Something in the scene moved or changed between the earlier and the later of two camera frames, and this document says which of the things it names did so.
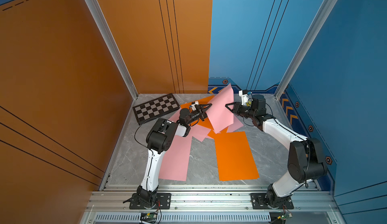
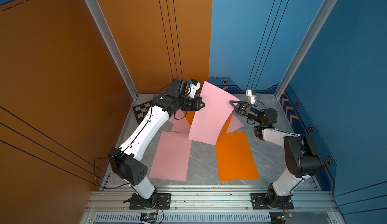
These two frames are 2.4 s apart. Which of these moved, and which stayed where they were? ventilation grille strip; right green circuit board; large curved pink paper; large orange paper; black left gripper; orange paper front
Moved: black left gripper; orange paper front
Stayed: right green circuit board; large orange paper; ventilation grille strip; large curved pink paper
